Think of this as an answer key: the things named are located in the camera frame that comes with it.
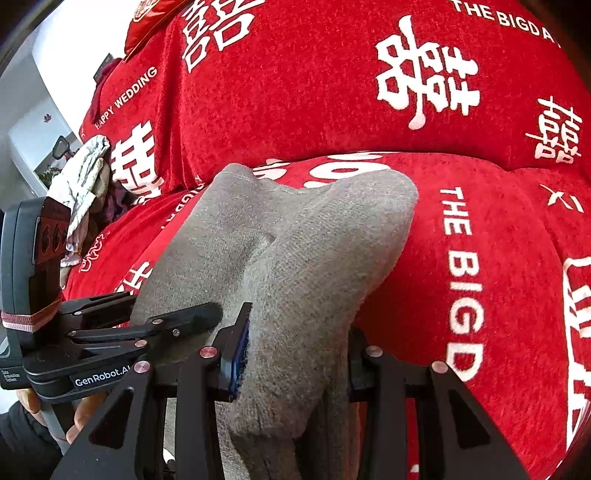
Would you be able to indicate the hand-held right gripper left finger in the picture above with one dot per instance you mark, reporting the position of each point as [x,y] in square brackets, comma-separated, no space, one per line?
[233,369]

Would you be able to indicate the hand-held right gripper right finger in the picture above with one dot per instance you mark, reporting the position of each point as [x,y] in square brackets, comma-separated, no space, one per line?
[364,374]

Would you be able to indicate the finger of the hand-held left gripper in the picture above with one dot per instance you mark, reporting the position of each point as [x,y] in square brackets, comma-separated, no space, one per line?
[101,304]
[184,321]

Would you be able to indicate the grey knitted garment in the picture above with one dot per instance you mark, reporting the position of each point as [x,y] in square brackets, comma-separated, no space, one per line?
[300,258]

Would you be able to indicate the person's left forearm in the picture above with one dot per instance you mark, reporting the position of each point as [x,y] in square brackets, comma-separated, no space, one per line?
[23,438]

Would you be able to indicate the person's left hand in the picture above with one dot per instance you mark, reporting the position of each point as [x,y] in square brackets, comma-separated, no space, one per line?
[87,415]

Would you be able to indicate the white patterned cloth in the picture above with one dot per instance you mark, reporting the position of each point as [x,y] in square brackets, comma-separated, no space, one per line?
[85,170]

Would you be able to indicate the dark cloth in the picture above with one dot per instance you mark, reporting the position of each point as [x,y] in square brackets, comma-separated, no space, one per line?
[121,194]

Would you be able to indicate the small black object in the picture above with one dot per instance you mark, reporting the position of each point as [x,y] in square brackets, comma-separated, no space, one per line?
[61,147]

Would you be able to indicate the red printed sofa cover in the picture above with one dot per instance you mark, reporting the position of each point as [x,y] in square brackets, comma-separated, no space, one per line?
[323,92]

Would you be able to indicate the red pillow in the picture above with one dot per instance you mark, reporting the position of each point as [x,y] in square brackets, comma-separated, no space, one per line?
[147,18]

